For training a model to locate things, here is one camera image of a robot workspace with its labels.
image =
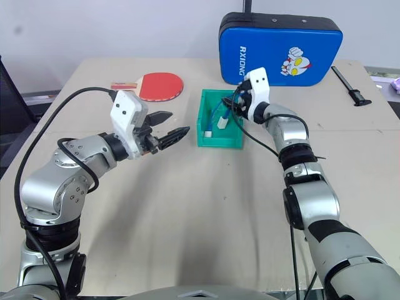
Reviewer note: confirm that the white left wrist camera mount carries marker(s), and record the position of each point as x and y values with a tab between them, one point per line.
125	107

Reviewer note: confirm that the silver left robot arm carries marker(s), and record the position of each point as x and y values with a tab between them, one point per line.
43	187

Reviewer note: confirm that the white coupler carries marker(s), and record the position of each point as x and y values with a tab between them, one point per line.
222	122

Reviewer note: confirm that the red table tennis paddle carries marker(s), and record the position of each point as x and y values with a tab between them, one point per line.
161	86

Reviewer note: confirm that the green plastic bin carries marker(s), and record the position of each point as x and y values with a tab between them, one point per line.
218	140

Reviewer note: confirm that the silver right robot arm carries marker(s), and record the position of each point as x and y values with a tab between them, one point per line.
318	200

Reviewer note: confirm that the blue padded kick shield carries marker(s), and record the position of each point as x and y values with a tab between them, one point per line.
265	47

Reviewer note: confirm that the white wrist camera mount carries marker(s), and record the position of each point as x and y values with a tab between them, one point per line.
259	87
125	107

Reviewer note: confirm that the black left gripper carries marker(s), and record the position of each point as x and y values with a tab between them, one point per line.
144	137

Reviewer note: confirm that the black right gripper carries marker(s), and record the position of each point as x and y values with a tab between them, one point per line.
245	100

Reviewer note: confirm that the black chair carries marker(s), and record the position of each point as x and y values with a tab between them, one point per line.
12	109

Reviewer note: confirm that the purple packet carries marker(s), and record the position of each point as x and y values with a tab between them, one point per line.
396	85

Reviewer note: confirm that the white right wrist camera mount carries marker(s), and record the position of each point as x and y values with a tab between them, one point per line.
259	87

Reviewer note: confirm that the black caliper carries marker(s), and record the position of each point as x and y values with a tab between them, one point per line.
351	89

